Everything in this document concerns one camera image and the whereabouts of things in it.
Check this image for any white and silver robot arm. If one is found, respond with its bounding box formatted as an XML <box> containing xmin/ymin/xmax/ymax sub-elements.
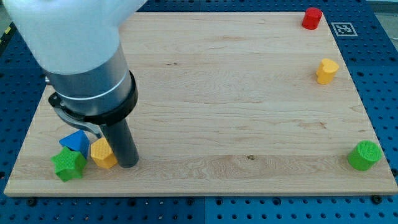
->
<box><xmin>3</xmin><ymin>0</ymin><xmax>145</xmax><ymax>136</ymax></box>

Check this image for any yellow hexagon block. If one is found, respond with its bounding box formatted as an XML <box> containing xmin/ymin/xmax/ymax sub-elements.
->
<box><xmin>90</xmin><ymin>138</ymin><xmax>118</xmax><ymax>169</ymax></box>

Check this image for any wooden board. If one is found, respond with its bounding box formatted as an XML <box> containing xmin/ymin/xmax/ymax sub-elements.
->
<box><xmin>4</xmin><ymin>12</ymin><xmax>397</xmax><ymax>197</ymax></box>

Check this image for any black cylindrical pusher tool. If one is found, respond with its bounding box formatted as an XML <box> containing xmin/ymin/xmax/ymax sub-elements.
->
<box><xmin>99</xmin><ymin>119</ymin><xmax>139</xmax><ymax>168</ymax></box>

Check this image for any blue triangle block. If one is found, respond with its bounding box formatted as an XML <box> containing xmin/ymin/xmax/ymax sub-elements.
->
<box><xmin>59</xmin><ymin>130</ymin><xmax>90</xmax><ymax>159</ymax></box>

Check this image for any yellow heart block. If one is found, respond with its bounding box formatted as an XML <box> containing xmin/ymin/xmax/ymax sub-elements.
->
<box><xmin>316</xmin><ymin>58</ymin><xmax>340</xmax><ymax>85</ymax></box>

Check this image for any green star block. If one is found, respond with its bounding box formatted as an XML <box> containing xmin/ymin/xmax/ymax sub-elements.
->
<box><xmin>50</xmin><ymin>146</ymin><xmax>87</xmax><ymax>182</ymax></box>

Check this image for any red cylinder block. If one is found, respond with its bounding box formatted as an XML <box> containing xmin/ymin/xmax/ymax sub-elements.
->
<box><xmin>302</xmin><ymin>7</ymin><xmax>323</xmax><ymax>30</ymax></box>

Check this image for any white fiducial marker tag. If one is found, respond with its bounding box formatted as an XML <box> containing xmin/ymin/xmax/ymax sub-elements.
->
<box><xmin>331</xmin><ymin>22</ymin><xmax>358</xmax><ymax>37</ymax></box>

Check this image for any green cylinder block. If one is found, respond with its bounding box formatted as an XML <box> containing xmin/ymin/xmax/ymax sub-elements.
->
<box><xmin>348</xmin><ymin>140</ymin><xmax>382</xmax><ymax>171</ymax></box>

